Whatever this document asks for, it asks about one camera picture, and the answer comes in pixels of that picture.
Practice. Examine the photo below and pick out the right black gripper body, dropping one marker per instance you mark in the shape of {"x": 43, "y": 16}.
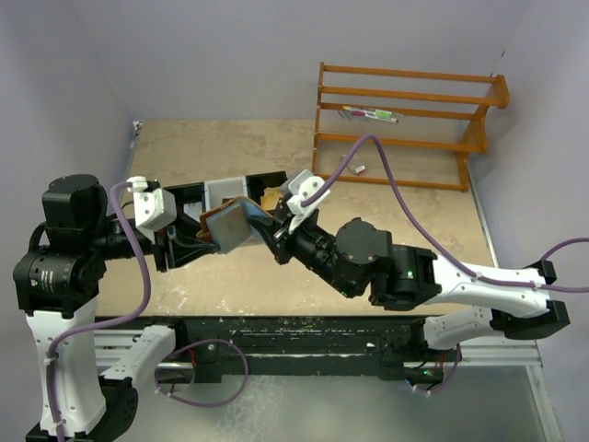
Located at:
{"x": 284, "y": 241}

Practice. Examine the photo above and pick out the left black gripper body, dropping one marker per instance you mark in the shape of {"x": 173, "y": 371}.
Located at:
{"x": 161, "y": 246}

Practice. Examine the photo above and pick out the brown leather card holder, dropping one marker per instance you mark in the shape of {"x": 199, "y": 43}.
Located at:
{"x": 250, "y": 208}

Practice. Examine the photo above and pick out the gold credit card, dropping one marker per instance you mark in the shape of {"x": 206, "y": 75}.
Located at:
{"x": 228, "y": 227}

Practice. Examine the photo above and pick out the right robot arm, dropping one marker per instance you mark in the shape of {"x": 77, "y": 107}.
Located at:
{"x": 361, "y": 259}

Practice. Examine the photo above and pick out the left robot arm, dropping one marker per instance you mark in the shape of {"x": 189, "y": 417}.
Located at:
{"x": 57, "y": 283}

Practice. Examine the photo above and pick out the gold credit cards pile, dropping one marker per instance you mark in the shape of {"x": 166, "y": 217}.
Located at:
{"x": 270, "y": 198}

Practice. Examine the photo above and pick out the black right bin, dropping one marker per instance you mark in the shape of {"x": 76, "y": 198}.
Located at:
{"x": 258, "y": 182}

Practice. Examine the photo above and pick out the coloured markers on rack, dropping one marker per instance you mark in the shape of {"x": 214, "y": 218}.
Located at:
{"x": 372, "y": 114}

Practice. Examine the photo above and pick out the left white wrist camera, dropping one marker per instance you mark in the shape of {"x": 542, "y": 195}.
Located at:
{"x": 154, "y": 207}

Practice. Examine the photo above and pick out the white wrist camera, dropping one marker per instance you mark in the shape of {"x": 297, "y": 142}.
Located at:
{"x": 154, "y": 207}
{"x": 303, "y": 194}

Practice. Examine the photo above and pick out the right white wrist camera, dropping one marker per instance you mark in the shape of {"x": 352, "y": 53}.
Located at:
{"x": 303, "y": 194}

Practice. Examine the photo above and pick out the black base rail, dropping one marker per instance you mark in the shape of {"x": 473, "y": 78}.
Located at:
{"x": 386, "y": 347}

